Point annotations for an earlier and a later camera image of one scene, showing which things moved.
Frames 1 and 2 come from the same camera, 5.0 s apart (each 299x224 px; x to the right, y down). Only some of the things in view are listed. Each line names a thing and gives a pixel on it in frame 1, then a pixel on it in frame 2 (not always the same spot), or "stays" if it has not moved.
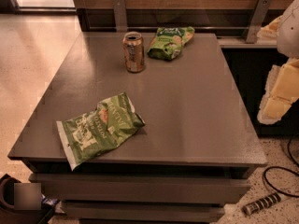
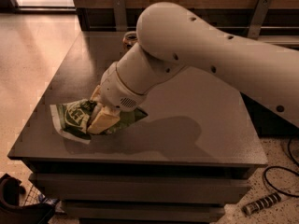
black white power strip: x=263 y=203 stays
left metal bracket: x=120 y=14 stays
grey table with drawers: x=193 y=157 stays
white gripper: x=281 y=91 → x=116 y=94
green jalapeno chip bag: x=87 y=134 → x=72 y=119
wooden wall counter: x=225 y=9 stays
